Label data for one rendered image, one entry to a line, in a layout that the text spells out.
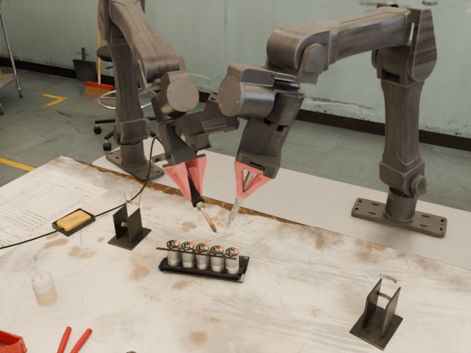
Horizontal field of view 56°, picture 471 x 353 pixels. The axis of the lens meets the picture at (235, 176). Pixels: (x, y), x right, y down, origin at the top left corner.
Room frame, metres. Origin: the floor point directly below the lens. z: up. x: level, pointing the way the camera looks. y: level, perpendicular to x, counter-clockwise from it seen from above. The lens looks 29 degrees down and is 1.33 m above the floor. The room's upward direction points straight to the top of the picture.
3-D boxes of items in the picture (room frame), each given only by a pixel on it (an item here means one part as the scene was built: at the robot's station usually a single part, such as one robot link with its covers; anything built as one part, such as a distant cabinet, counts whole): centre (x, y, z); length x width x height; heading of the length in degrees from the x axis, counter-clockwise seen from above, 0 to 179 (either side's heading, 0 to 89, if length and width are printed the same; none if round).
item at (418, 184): (0.82, -0.36, 0.85); 0.09 x 0.06 x 0.06; 33
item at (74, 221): (0.81, 0.36, 0.76); 0.07 x 0.05 x 0.02; 144
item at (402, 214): (0.83, -0.37, 0.79); 0.20 x 0.07 x 0.08; 64
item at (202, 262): (0.65, 0.06, 0.79); 0.02 x 0.02 x 0.05
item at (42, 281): (0.58, 0.33, 0.80); 0.03 x 0.03 x 0.10
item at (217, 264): (0.64, 0.03, 0.79); 0.02 x 0.02 x 0.05
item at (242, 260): (0.66, 0.06, 0.76); 0.16 x 0.07 x 0.01; 78
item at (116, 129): (1.08, 0.27, 0.85); 0.09 x 0.06 x 0.06; 117
